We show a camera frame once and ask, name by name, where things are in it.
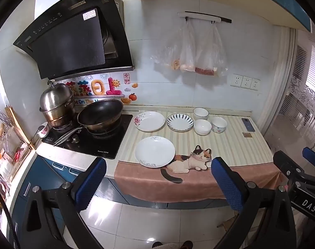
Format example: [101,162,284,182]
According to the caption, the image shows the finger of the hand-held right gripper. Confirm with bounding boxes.
[302,147,315,164]
[273,150,307,181]

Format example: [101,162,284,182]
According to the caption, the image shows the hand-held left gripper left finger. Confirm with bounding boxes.
[17,157,107,249]

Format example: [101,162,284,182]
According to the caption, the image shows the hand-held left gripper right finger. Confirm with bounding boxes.
[211,157,298,249]

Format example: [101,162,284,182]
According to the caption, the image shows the white bowl with floral print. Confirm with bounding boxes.
[211,116,228,133]

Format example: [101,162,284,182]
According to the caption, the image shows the plain white bowl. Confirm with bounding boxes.
[194,119,212,136]

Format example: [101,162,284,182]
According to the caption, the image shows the white plate with grey pattern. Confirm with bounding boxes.
[134,136,176,168]

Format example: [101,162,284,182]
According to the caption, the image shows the white bowl with blue rim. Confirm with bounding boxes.
[193,107,209,121]

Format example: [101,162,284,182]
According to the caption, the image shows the white plate with blue stripes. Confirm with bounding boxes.
[166,113,194,132]

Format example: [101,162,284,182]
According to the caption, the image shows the white plate with pink flowers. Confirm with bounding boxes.
[134,111,166,132]

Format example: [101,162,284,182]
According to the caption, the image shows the striped counter mat with cat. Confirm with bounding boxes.
[114,109,288,203]

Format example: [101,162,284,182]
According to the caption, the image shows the black glass gas stove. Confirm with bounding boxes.
[41,114,134,160]

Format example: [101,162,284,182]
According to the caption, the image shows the blue base cabinet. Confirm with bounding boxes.
[7,155,231,249]

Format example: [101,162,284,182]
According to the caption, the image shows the dark blue smartphone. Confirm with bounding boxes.
[241,118,255,132]

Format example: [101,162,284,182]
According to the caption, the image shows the sliding glass door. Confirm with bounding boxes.
[261,28,315,161]

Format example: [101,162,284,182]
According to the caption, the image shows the small floral bowl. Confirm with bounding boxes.
[37,124,50,139]

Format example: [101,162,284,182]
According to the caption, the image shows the stainless steel steamer pot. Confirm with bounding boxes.
[39,81,77,129]

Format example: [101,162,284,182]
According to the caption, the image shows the cluttered kitchen rack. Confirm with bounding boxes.
[0,105,31,195]

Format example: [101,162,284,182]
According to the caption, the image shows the wooden cutting board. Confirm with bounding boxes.
[5,105,36,150]

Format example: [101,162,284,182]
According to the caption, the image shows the clear plastic bag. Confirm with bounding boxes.
[153,21,193,71]
[179,22,199,72]
[195,22,228,77]

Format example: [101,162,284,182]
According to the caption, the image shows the black range hood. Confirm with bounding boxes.
[13,0,135,81]

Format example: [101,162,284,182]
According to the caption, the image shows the black wok with metal handle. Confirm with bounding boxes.
[53,99,124,146]

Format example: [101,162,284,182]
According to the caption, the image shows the colourful wall stickers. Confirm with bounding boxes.
[56,73,140,107]

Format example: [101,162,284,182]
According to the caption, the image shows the white wall hook rail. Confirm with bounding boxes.
[177,11,232,24]

